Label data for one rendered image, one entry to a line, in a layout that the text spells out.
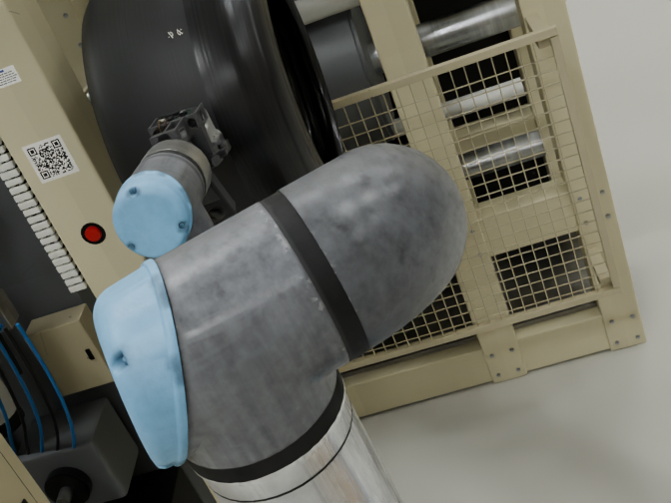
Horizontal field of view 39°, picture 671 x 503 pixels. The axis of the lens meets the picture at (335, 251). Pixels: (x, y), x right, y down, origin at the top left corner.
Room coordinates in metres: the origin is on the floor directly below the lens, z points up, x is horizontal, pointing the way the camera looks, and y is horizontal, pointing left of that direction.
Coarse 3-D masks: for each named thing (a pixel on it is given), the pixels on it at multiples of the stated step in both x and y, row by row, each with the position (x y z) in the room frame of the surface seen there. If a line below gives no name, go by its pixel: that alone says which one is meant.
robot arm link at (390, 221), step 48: (384, 144) 0.58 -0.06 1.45; (288, 192) 0.52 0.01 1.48; (336, 192) 0.50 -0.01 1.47; (384, 192) 0.51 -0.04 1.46; (432, 192) 0.53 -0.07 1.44; (336, 240) 0.48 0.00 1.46; (384, 240) 0.48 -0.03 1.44; (432, 240) 0.50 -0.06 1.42; (384, 288) 0.47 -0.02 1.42; (432, 288) 0.49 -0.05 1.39; (384, 336) 0.48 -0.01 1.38
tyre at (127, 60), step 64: (128, 0) 1.51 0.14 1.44; (192, 0) 1.45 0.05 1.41; (256, 0) 1.46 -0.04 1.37; (128, 64) 1.43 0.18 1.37; (192, 64) 1.39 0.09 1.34; (256, 64) 1.38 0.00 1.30; (128, 128) 1.39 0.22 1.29; (256, 128) 1.34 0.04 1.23; (320, 128) 1.79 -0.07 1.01; (256, 192) 1.34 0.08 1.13
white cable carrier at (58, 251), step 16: (0, 144) 1.64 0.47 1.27; (0, 160) 1.64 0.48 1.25; (0, 176) 1.64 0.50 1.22; (16, 176) 1.64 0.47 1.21; (16, 192) 1.64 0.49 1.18; (32, 192) 1.65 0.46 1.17; (32, 208) 1.64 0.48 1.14; (48, 224) 1.64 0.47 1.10; (48, 240) 1.64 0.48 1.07; (64, 256) 1.64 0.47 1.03; (64, 272) 1.64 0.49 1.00; (80, 272) 1.66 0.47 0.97; (80, 288) 1.64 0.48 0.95
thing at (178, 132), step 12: (192, 108) 1.25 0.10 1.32; (204, 108) 1.25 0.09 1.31; (156, 120) 1.26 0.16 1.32; (168, 120) 1.22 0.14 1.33; (180, 120) 1.20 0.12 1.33; (192, 120) 1.21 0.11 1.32; (204, 120) 1.23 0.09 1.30; (156, 132) 1.22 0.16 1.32; (168, 132) 1.16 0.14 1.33; (180, 132) 1.17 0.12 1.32; (192, 132) 1.21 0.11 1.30; (204, 132) 1.20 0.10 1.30; (204, 144) 1.20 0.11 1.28; (216, 144) 1.23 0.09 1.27; (216, 156) 1.21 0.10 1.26
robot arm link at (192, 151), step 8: (160, 144) 1.13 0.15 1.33; (168, 144) 1.12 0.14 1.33; (176, 144) 1.12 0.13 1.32; (184, 144) 1.13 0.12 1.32; (192, 144) 1.13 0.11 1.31; (152, 152) 1.11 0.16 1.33; (184, 152) 1.10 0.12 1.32; (192, 152) 1.11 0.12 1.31; (200, 152) 1.13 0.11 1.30; (200, 160) 1.11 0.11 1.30; (208, 168) 1.12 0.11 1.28; (208, 176) 1.11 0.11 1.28; (208, 184) 1.10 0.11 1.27
